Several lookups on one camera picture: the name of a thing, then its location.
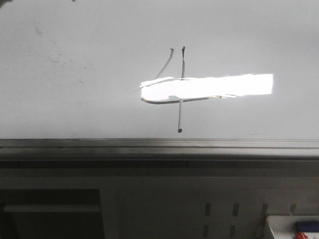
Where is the grey pegboard panel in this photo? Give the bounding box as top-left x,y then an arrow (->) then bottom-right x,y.
99,169 -> 319,239

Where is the white storage bin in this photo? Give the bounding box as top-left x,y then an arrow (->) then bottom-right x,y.
264,215 -> 319,239

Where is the dark blue eraser block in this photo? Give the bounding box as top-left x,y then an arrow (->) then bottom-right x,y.
295,221 -> 319,233

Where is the red small object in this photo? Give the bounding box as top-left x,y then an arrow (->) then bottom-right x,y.
294,232 -> 309,239

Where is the white whiteboard with metal frame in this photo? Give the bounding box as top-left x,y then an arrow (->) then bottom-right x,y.
0,0 -> 319,158

